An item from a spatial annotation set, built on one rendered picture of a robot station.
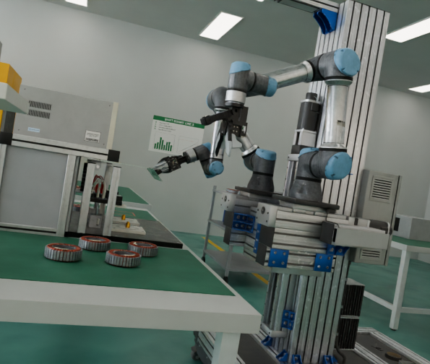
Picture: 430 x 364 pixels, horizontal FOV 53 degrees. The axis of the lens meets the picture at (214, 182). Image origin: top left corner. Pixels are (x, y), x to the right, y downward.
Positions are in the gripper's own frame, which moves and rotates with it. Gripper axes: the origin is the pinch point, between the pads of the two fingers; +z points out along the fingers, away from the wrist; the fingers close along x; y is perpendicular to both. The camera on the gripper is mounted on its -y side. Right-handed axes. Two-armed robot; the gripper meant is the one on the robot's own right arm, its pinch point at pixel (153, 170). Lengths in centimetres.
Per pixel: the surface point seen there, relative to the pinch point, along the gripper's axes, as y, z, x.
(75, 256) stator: 103, 44, 5
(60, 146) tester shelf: 64, 38, -29
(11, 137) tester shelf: 64, 52, -38
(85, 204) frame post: 62, 38, -4
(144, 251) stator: 87, 24, 17
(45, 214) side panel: 63, 53, -7
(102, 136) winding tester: 50, 21, -27
